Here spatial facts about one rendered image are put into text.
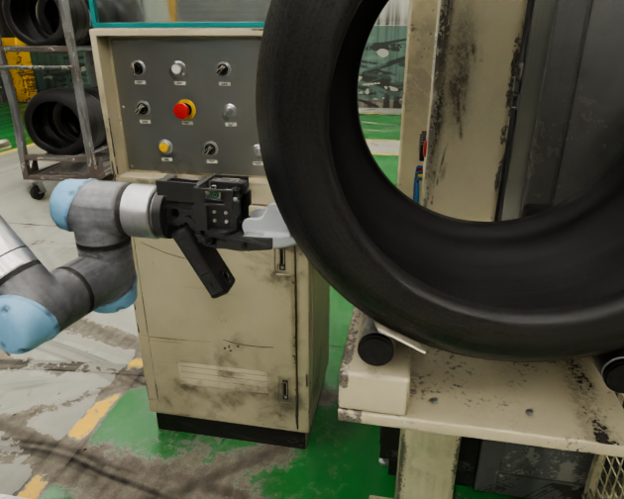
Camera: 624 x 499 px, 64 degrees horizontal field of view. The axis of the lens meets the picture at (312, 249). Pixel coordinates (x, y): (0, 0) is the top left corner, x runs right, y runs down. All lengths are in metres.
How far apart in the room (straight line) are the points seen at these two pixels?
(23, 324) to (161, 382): 1.11
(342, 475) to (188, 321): 0.67
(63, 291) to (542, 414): 0.63
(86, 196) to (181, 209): 0.13
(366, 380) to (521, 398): 0.22
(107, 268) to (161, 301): 0.82
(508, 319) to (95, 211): 0.53
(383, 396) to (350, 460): 1.09
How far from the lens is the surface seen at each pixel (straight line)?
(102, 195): 0.73
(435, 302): 0.55
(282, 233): 0.65
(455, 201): 0.93
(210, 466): 1.76
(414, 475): 1.29
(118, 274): 0.77
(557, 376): 0.82
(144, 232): 0.71
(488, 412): 0.72
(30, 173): 4.68
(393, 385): 0.65
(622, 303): 0.59
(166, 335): 1.63
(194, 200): 0.66
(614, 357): 0.67
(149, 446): 1.87
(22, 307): 0.68
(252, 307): 1.47
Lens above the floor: 1.25
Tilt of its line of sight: 23 degrees down
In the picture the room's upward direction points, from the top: straight up
